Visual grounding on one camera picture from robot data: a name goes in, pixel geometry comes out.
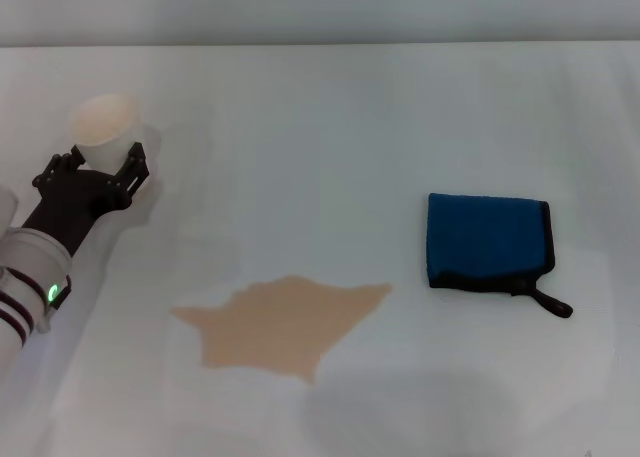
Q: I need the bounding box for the blue rag with black trim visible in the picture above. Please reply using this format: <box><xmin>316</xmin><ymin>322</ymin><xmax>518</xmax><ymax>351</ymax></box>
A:
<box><xmin>426</xmin><ymin>192</ymin><xmax>575</xmax><ymax>320</ymax></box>

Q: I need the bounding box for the brown water stain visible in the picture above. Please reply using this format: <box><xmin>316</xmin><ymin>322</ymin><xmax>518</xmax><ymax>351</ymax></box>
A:
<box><xmin>170</xmin><ymin>274</ymin><xmax>394</xmax><ymax>387</ymax></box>

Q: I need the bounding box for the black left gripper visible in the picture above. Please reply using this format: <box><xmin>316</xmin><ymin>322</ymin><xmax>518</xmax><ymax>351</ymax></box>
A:
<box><xmin>21</xmin><ymin>140</ymin><xmax>153</xmax><ymax>259</ymax></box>

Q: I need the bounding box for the white paper cup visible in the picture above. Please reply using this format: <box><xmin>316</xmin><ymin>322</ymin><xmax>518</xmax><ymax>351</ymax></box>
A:
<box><xmin>68</xmin><ymin>93</ymin><xmax>147</xmax><ymax>173</ymax></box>

